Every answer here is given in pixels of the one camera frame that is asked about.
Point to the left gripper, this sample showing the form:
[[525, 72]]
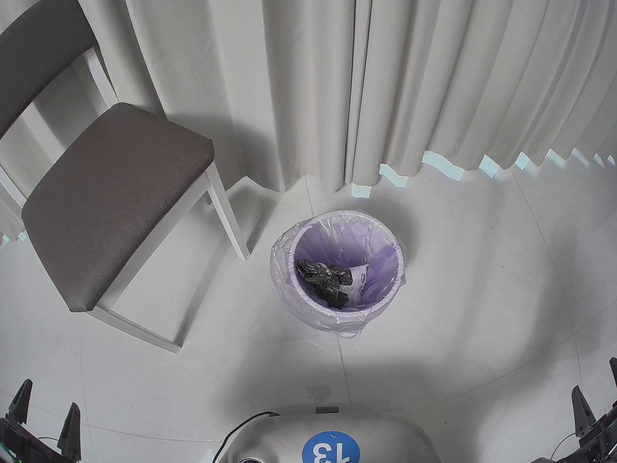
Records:
[[19, 444]]

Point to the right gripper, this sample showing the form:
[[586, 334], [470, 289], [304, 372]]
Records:
[[602, 446]]

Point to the purple plastic bag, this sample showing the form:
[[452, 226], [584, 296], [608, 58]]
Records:
[[328, 244]]

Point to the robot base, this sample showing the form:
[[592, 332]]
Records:
[[385, 442]]

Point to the white trash bin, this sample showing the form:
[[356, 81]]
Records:
[[308, 311]]

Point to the crumpled black plastic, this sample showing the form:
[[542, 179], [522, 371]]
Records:
[[328, 282]]

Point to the white printed wrapper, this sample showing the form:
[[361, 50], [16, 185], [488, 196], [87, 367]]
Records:
[[357, 280]]

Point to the white curtain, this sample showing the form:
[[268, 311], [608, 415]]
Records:
[[241, 65], [482, 65]]

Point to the grey chair white frame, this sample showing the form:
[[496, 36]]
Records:
[[120, 186]]

